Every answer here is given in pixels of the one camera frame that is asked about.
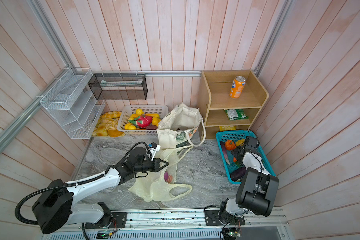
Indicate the purple eggplant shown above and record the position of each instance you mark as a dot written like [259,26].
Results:
[238,174]

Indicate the white wire rack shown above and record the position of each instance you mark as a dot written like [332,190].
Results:
[72,104]

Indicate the dragon fruit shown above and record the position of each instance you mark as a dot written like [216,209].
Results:
[141,122]

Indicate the black mesh basket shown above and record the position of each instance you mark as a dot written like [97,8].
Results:
[119,87]

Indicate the green snack packet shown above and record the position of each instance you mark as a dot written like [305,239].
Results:
[236,114]

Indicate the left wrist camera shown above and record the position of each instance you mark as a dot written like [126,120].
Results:
[153,149]

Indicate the purple onion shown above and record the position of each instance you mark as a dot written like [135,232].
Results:
[168,178]

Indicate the wooden shelf unit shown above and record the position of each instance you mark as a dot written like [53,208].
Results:
[213,99]

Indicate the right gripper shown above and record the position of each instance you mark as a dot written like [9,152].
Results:
[235,151]

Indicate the canvas tote bag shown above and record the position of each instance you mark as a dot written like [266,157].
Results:
[177,128]

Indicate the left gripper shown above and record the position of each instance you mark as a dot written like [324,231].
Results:
[156,167]

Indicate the long thin eggplant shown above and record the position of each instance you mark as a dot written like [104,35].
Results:
[224,150]

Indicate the yellow snack packet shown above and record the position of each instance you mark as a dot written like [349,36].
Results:
[227,128]

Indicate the orange soda can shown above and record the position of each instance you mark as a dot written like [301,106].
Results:
[237,87]

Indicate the orange pumpkin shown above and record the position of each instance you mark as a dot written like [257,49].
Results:
[230,145]

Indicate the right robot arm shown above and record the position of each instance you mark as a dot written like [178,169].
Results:
[258,188]

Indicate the white plastic basket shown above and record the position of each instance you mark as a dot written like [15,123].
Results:
[157,112]

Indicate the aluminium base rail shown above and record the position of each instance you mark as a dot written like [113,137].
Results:
[181,224]

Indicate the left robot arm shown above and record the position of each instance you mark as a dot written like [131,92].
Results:
[59,204]

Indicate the yellow plastic bag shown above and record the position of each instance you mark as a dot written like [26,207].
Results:
[154,188]

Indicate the yellow bell pepper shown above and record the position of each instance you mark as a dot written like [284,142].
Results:
[240,142]

